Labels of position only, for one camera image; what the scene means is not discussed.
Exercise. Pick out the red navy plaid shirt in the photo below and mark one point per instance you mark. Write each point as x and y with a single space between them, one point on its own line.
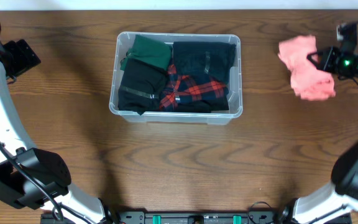
187 89

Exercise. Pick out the black garment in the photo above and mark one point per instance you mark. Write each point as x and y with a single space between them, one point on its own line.
203 106
141 87

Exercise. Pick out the navy garment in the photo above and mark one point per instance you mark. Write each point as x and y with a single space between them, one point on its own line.
213 59

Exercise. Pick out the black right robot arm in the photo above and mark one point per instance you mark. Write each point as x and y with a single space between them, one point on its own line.
334 202

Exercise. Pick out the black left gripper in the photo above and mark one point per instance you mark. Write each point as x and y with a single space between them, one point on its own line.
23 58

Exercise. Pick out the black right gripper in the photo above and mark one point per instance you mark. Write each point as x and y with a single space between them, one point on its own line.
325 63

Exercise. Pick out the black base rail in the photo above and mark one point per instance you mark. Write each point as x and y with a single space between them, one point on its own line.
191 218

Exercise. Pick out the salmon pink garment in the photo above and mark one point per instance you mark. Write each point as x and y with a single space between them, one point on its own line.
306 80

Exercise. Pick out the dark green garment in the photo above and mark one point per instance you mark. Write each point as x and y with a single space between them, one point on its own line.
152 52

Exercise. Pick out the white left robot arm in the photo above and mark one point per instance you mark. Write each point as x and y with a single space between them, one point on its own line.
31 177

